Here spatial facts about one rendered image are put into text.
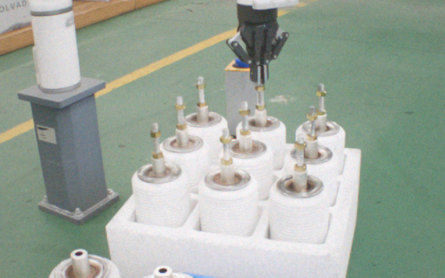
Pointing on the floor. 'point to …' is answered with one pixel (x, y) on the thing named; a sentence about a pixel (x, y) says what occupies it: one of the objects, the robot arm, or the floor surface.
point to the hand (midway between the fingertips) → (259, 74)
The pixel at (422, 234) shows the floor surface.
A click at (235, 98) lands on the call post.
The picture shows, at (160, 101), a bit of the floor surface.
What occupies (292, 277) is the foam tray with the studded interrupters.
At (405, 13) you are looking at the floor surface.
